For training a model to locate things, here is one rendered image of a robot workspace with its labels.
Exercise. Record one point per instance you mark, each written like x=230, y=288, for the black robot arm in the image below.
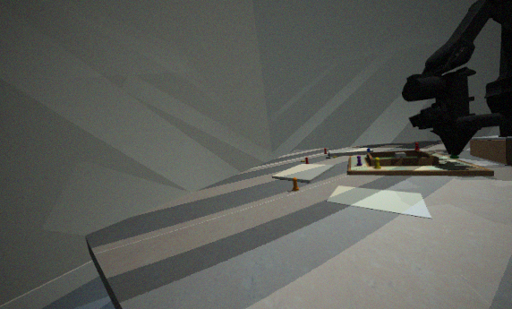
x=457, y=51

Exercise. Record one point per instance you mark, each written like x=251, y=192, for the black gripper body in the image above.
x=460, y=117

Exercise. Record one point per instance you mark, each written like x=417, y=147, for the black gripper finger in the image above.
x=444, y=138
x=459, y=138

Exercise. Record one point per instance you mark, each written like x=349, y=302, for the orange-brown game pawn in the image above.
x=295, y=188

